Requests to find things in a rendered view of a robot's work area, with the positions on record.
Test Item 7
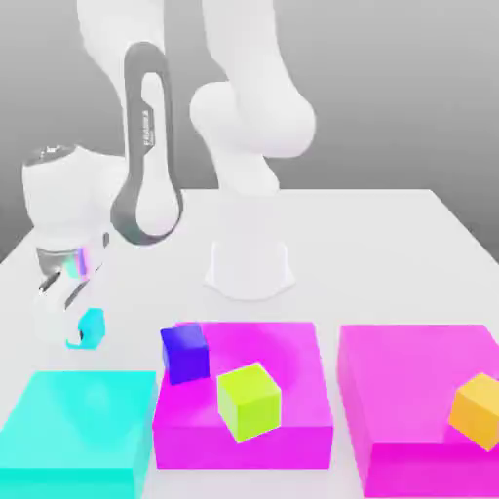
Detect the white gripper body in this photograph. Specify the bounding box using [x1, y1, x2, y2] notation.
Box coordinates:
[33, 268, 103, 346]

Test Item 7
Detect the small cyan cube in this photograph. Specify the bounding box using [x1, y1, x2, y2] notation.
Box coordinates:
[64, 307, 107, 351]

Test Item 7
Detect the small blue cube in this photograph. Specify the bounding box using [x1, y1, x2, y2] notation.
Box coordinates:
[160, 323, 211, 386]

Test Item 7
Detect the small lime cube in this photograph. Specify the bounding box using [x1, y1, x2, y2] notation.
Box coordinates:
[216, 362, 283, 444]

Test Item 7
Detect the small orange cube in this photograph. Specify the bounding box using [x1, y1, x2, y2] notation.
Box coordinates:
[447, 371, 499, 453]

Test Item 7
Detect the large cyan box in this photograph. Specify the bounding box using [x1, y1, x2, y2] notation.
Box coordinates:
[0, 369, 158, 499]

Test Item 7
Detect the large magenta box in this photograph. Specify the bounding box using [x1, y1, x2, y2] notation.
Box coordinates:
[151, 321, 335, 471]

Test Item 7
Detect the large pink box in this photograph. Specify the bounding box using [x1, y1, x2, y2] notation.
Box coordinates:
[336, 324, 499, 499]

